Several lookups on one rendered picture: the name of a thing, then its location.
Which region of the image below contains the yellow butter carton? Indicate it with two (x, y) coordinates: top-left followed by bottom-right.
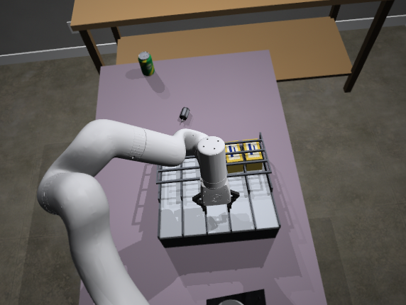
(225, 144), (243, 173)
(243, 142), (263, 171)

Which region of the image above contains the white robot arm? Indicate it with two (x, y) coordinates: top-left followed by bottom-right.
(37, 119), (227, 305)

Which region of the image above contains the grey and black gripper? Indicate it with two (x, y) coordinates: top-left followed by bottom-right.
(192, 179), (240, 215)

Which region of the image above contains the green drink can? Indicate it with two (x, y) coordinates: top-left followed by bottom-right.
(138, 52), (155, 76)

